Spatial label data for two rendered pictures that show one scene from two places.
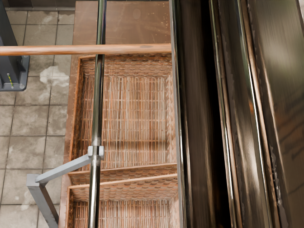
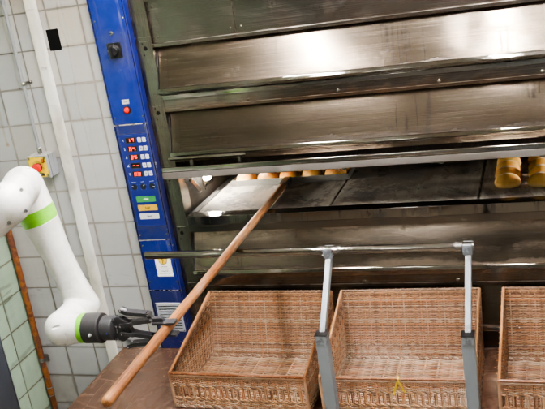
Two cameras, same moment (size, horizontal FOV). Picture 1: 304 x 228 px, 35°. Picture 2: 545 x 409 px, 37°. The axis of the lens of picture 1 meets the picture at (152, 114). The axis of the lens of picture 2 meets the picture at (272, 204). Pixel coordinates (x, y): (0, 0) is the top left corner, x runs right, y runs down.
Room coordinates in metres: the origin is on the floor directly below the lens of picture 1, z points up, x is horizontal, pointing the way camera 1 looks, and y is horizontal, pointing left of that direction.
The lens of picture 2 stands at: (-0.31, 2.68, 2.22)
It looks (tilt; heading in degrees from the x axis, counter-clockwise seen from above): 18 degrees down; 293
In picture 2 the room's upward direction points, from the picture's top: 9 degrees counter-clockwise
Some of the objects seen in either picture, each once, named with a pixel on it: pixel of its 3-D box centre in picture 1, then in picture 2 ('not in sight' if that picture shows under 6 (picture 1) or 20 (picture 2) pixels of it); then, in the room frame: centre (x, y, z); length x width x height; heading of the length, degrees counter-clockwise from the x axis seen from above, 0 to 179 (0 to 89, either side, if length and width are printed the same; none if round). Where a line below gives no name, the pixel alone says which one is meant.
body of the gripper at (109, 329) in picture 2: not in sight; (118, 327); (1.05, 0.84, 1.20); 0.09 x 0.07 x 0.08; 5
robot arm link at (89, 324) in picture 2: not in sight; (96, 327); (1.12, 0.84, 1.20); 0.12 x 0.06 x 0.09; 95
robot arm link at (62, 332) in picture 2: not in sight; (68, 326); (1.22, 0.84, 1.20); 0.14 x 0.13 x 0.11; 5
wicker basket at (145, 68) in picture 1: (131, 113); (255, 346); (0.98, 0.08, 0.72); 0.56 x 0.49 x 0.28; 2
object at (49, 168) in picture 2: not in sight; (42, 165); (1.91, -0.09, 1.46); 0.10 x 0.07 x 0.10; 4
